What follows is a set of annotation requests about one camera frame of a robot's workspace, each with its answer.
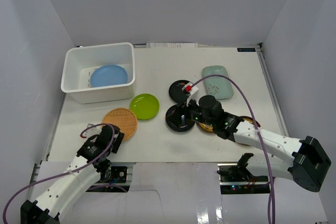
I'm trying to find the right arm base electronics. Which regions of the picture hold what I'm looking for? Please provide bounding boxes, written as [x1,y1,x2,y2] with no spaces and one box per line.
[217,153,270,195]

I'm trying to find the black glossy plate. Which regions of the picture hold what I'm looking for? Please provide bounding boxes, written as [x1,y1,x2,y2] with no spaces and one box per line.
[165,105,195,133]

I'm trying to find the dark label sticker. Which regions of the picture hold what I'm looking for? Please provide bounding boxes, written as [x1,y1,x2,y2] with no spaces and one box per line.
[237,48,256,52]

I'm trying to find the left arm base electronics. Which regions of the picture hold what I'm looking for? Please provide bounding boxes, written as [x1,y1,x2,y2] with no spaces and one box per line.
[87,166,132,193]

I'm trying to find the blue round plate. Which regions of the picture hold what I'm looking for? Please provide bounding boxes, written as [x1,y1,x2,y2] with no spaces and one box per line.
[90,65,128,88]

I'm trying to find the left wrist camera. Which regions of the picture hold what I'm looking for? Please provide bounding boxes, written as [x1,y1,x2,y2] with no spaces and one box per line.
[80,124,101,139]

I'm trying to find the papers at table back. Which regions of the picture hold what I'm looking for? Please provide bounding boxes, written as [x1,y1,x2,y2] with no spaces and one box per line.
[146,42,198,48]

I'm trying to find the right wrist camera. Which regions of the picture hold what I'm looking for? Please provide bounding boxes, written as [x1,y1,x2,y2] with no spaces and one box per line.
[182,82,199,106]

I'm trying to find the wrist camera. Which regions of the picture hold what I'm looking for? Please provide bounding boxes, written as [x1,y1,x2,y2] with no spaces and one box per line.
[80,124,101,139]
[182,82,199,106]

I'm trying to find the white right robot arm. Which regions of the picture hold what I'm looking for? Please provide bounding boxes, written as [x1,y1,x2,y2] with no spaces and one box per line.
[166,95,331,193]

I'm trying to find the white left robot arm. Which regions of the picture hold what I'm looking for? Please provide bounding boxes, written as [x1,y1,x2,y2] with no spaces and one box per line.
[20,123,124,223]

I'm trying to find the white plastic bin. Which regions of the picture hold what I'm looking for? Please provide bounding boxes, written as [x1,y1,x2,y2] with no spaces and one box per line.
[61,42,135,104]

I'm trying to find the woven bamboo round plate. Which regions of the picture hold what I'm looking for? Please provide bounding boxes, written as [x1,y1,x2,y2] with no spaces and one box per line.
[102,108,138,142]

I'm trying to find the pale green rectangular dish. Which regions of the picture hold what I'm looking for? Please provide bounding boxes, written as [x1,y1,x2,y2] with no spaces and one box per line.
[202,65,234,100]

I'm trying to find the yellow patterned plate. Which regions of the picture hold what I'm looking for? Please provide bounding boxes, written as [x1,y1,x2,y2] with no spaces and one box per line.
[236,115,261,147]
[197,122,214,134]

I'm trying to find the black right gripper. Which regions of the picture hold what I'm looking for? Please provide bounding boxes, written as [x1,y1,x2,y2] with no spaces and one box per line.
[166,95,215,129]

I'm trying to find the green round plate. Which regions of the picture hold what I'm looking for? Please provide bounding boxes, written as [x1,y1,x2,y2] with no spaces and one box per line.
[129,93,160,120]

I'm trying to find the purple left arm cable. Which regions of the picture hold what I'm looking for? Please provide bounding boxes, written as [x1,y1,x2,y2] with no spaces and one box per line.
[1,123,116,224]

